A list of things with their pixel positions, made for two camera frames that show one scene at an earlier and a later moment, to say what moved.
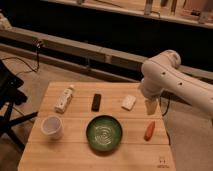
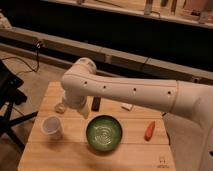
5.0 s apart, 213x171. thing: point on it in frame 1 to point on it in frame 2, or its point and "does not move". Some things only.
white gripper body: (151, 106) to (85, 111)
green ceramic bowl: (104, 133) does not move
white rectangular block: (128, 102) does not move
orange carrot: (149, 130) does not move
